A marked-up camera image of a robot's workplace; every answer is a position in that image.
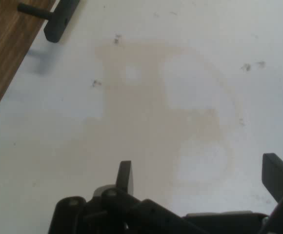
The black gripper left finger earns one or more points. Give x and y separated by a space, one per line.
112 214

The wooden drawer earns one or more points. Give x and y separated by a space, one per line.
7 46

